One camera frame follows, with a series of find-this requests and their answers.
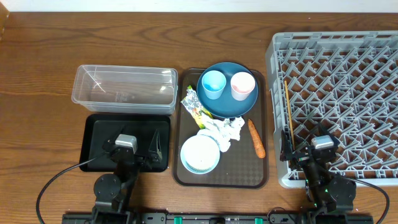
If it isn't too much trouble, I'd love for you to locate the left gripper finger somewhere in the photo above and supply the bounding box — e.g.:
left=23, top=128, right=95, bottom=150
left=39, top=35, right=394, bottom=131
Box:
left=149, top=129, right=162, bottom=163
left=111, top=125, right=125, bottom=140

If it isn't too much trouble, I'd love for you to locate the black plastic tray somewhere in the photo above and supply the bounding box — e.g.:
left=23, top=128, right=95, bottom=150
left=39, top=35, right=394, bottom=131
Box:
left=80, top=113, right=170, bottom=172

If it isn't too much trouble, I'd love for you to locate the brown serving tray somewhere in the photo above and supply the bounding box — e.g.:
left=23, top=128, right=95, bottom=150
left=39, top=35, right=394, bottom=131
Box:
left=172, top=68, right=269, bottom=189

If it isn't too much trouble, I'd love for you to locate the wooden chopstick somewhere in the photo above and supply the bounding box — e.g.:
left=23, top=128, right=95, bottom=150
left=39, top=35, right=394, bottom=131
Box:
left=284, top=80, right=295, bottom=150

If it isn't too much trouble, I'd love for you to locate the grey dishwasher rack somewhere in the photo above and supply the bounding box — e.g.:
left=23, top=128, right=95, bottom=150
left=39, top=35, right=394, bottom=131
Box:
left=266, top=30, right=397, bottom=186

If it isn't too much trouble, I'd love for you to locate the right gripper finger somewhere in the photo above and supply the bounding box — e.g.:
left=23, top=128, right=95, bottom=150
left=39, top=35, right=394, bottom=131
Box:
left=280, top=131, right=293, bottom=162
left=315, top=123, right=331, bottom=137

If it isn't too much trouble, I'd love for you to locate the foil snack wrapper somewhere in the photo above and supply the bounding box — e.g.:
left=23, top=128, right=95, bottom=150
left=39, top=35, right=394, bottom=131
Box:
left=181, top=85, right=212, bottom=129

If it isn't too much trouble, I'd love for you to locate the pink cup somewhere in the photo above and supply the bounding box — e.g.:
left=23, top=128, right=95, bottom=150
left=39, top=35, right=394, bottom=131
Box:
left=230, top=72, right=256, bottom=101

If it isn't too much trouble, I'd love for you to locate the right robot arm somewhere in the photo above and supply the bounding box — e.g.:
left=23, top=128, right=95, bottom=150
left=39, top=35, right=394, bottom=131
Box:
left=280, top=124, right=356, bottom=223

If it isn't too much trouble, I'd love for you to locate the orange carrot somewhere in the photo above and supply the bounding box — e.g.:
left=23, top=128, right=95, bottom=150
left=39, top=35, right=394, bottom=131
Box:
left=248, top=119, right=266, bottom=159

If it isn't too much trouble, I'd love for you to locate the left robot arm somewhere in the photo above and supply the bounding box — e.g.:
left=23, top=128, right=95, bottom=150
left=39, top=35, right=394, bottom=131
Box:
left=89, top=127, right=162, bottom=224

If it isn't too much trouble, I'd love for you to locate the light blue cup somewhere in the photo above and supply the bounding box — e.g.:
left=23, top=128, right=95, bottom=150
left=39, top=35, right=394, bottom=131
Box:
left=201, top=70, right=226, bottom=100

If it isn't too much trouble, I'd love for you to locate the clear plastic bin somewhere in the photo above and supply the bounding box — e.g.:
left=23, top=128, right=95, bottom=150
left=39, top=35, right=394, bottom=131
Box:
left=72, top=65, right=178, bottom=115

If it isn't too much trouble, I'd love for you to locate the dark blue plate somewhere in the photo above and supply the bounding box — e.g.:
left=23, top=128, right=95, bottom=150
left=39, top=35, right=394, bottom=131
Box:
left=197, top=62, right=259, bottom=118

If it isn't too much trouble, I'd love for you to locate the light blue bowl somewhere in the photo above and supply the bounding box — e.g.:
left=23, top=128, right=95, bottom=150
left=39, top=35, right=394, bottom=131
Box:
left=180, top=134, right=221, bottom=175

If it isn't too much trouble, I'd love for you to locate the white napkin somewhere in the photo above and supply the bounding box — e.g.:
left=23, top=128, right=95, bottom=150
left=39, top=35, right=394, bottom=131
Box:
left=197, top=116, right=245, bottom=152

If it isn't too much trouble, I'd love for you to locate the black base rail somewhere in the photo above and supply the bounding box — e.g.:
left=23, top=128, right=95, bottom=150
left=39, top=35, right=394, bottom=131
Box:
left=62, top=213, right=374, bottom=224

